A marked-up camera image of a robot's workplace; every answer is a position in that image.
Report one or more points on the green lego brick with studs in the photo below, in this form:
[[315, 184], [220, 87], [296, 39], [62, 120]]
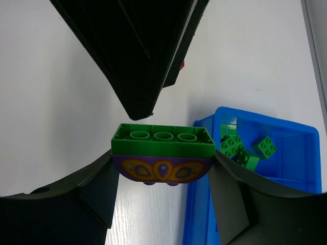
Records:
[[228, 126]]

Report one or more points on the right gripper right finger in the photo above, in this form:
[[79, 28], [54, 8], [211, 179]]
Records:
[[251, 209]]

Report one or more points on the green curved lego brick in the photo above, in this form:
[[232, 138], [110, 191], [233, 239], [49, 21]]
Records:
[[247, 159]]

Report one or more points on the blue divided plastic bin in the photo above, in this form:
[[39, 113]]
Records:
[[295, 164]]

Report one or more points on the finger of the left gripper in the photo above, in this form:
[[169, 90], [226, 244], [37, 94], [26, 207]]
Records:
[[188, 33], [132, 42]]

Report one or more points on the green lego end brick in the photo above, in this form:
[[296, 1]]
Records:
[[231, 145]]

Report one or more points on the red lego brick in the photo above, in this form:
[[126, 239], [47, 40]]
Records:
[[182, 66]]

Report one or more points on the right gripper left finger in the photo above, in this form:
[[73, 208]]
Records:
[[77, 209]]

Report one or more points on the green butterfly printed lego brick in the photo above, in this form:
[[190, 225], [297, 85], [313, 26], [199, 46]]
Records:
[[162, 154]]

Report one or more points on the small green lego brick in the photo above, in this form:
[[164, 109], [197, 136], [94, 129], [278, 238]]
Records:
[[266, 147]]

